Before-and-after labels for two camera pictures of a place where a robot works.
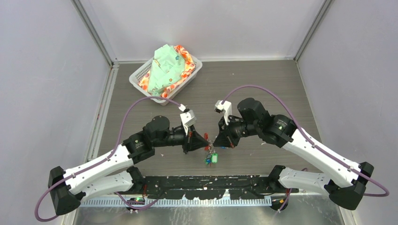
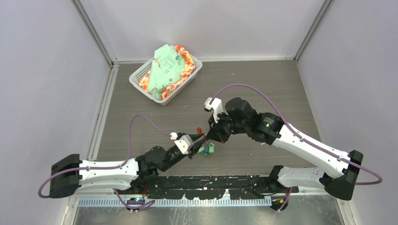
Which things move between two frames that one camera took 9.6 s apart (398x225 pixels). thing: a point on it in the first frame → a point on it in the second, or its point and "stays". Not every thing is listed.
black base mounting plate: [218, 187] stays
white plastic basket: [135, 78] stays
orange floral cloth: [189, 67] stays
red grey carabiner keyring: [206, 137] → [199, 130]
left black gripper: [193, 140] → [195, 137]
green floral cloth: [167, 68] stays
